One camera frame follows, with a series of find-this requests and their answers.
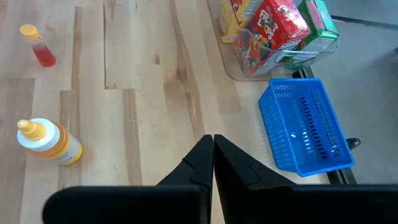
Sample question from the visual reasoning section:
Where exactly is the red Froot Loops cereal box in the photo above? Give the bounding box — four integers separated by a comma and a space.
232, 0, 312, 78

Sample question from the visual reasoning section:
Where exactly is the yellow Corn Pops cereal box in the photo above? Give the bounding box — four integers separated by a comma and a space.
216, 0, 261, 44

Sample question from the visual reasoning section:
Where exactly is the yellow bottle white collar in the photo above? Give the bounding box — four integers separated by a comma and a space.
16, 117, 83, 166

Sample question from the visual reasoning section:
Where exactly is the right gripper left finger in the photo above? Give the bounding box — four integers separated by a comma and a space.
42, 134, 215, 224

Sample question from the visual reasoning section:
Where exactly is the blue plastic basket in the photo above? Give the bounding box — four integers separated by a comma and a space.
257, 77, 355, 177

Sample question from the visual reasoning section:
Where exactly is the clear plastic bin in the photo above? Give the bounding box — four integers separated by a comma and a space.
206, 0, 340, 82

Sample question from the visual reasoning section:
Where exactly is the small red bottle yellow cap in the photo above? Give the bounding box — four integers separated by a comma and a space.
19, 24, 57, 68

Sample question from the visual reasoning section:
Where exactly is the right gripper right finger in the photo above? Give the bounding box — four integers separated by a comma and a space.
214, 134, 398, 224

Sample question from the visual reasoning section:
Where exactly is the green Apple Jacks cereal box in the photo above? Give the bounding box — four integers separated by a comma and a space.
281, 0, 340, 70

